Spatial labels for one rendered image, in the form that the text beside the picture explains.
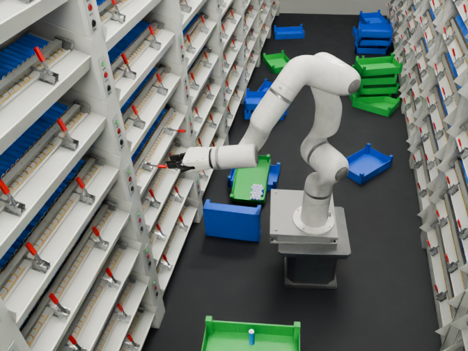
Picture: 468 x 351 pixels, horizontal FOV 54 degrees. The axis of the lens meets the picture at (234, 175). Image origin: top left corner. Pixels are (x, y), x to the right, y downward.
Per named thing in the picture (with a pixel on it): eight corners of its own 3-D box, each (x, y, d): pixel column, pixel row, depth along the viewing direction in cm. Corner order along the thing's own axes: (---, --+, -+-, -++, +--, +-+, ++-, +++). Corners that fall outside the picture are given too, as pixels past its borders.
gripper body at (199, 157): (216, 141, 167) (187, 144, 171) (209, 158, 160) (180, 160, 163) (221, 158, 172) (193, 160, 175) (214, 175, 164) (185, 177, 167)
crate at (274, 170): (280, 172, 297) (280, 162, 292) (276, 192, 281) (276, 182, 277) (234, 168, 303) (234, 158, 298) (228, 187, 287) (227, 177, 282)
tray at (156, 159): (183, 122, 222) (188, 106, 216) (137, 204, 176) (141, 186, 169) (144, 106, 221) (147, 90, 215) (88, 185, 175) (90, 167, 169)
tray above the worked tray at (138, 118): (178, 84, 210) (185, 58, 201) (128, 161, 163) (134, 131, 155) (136, 68, 209) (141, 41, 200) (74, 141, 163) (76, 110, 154)
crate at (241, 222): (259, 242, 249) (261, 232, 255) (258, 214, 236) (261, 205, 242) (205, 235, 255) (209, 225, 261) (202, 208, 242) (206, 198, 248)
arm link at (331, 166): (320, 177, 207) (327, 134, 191) (347, 203, 194) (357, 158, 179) (298, 186, 202) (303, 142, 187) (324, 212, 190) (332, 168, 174)
